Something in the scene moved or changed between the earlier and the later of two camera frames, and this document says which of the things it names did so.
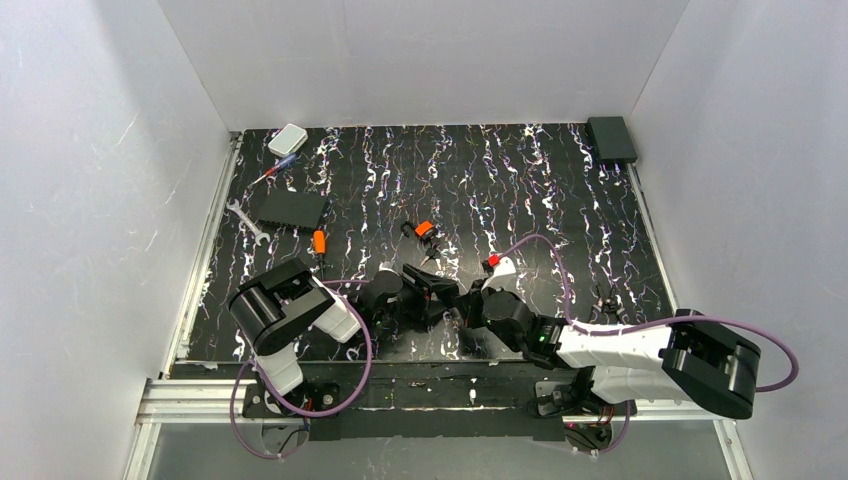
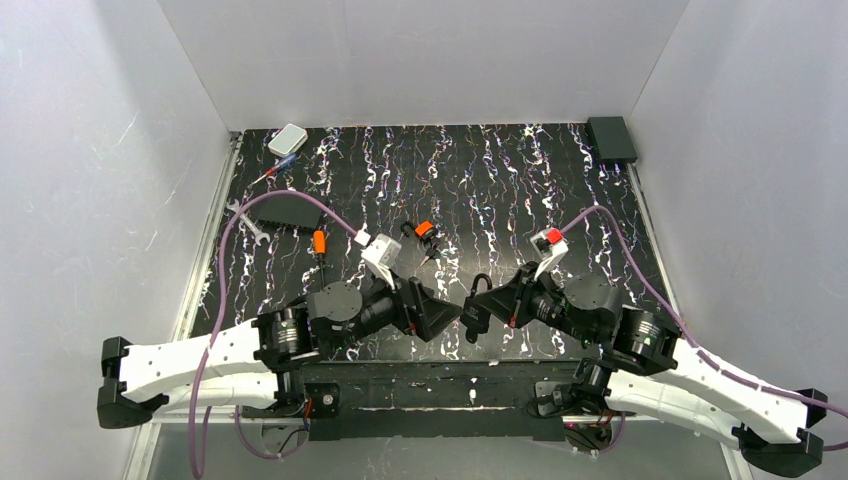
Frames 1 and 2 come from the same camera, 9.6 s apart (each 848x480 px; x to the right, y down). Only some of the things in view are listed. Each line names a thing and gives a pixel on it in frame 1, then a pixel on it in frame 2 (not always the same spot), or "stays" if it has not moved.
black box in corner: x=611 y=140 stays
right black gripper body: x=468 y=309 -> x=525 y=297
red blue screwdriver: x=282 y=164 stays
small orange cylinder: x=319 y=244 stays
